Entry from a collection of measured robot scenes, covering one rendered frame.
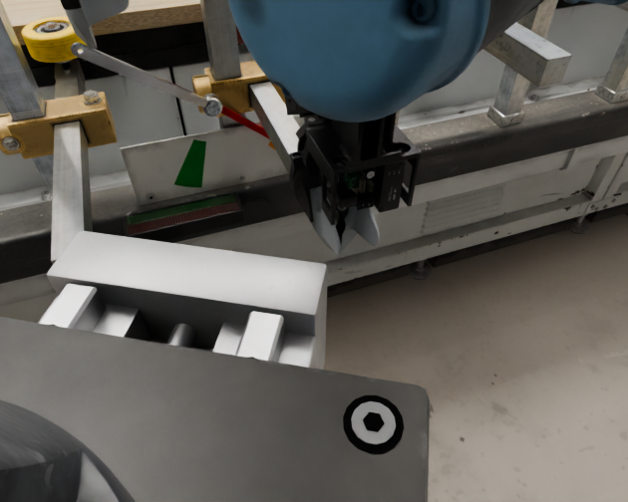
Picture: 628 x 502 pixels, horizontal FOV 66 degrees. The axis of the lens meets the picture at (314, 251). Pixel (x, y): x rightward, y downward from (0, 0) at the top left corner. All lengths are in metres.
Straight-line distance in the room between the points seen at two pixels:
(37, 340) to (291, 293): 0.11
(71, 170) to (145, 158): 0.15
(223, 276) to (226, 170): 0.53
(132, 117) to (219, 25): 0.34
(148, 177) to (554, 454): 1.11
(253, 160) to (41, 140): 0.28
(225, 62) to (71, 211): 0.28
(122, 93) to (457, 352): 1.06
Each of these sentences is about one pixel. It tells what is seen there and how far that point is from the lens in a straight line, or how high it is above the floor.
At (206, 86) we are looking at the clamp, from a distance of 0.69.
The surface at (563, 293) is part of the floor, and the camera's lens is 1.70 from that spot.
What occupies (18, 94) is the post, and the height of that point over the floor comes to 0.89.
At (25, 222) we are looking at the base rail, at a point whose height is 0.70.
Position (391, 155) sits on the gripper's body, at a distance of 0.36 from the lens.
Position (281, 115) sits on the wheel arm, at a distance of 0.62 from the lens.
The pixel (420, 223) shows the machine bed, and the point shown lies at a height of 0.23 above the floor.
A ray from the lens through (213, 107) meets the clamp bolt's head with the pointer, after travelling 0.68.
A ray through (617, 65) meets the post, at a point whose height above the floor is 0.77.
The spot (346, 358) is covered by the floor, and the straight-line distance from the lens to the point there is 1.38.
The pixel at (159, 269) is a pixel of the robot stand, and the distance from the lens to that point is 0.25.
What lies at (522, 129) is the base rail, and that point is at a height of 0.70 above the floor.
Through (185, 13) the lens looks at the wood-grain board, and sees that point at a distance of 0.87.
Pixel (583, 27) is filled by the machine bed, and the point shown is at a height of 0.75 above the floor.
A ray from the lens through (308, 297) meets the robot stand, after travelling 0.23.
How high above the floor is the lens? 1.17
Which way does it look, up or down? 46 degrees down
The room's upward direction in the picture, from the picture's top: straight up
